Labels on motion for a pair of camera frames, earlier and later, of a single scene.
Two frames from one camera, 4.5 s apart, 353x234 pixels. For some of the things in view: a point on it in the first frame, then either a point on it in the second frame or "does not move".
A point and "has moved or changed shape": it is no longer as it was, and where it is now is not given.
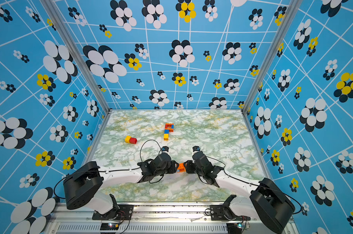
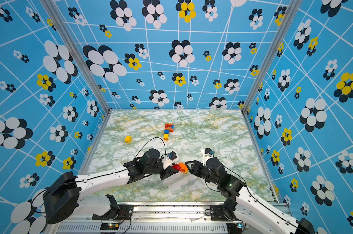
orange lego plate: [170, 126] does not move
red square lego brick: [133, 140] has moved or changed shape
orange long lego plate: [181, 168] does not move
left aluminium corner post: [52, 9] does not move
